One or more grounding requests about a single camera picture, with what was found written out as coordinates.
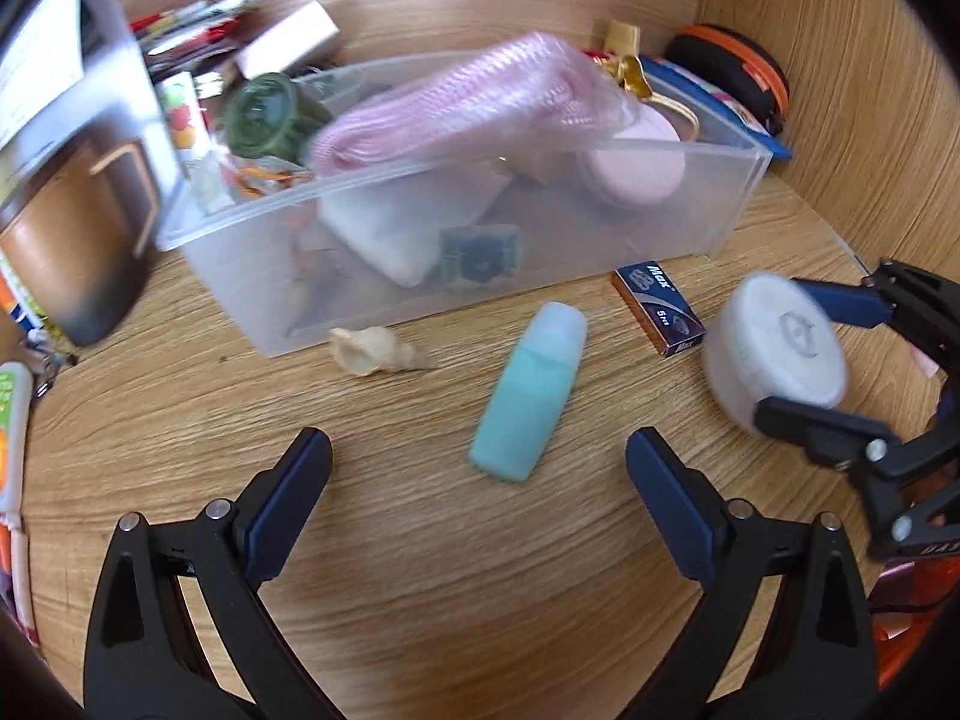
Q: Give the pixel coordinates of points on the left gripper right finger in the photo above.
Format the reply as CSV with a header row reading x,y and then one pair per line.
x,y
816,658

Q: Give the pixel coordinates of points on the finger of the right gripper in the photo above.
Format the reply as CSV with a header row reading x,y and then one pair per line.
x,y
846,442
919,305

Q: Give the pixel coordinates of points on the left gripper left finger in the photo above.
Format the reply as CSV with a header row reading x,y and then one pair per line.
x,y
143,657

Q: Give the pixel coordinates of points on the white round jar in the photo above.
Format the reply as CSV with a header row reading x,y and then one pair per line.
x,y
771,339

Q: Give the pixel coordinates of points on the blue staples box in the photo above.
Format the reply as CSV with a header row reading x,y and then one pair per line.
x,y
659,307

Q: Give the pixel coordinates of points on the teal small bottle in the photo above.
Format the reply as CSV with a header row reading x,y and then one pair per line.
x,y
530,397

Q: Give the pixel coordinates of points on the red pouch with gold cord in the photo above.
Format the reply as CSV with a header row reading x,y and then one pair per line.
x,y
629,73

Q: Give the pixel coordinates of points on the beige seashell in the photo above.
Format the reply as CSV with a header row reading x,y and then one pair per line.
x,y
362,353

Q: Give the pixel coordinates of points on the white drawstring pouch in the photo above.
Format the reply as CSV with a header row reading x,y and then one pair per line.
x,y
394,226

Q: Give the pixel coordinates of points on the dark green round container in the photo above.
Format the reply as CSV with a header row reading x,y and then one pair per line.
x,y
272,117

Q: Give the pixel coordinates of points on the black orange zip case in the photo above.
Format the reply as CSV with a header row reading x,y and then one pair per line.
x,y
736,64

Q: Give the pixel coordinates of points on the colourful blue pencil pouch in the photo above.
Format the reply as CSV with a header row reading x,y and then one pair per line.
x,y
720,101

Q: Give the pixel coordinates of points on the green orange cream tube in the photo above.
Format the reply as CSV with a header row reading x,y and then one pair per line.
x,y
16,390

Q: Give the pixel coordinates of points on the yellow lotion tube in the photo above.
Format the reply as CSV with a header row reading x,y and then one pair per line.
x,y
622,39

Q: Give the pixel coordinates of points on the clear plastic storage bin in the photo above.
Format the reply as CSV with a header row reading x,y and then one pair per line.
x,y
286,280

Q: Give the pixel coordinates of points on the fruit pattern booklet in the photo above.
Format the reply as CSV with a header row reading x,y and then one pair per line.
x,y
184,120

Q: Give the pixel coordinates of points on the white folder with papers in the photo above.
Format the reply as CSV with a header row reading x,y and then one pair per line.
x,y
75,64

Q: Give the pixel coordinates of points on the stack of books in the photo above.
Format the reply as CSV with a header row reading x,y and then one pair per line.
x,y
190,37

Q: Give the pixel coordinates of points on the white cardboard box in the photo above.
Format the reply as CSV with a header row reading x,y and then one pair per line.
x,y
307,31

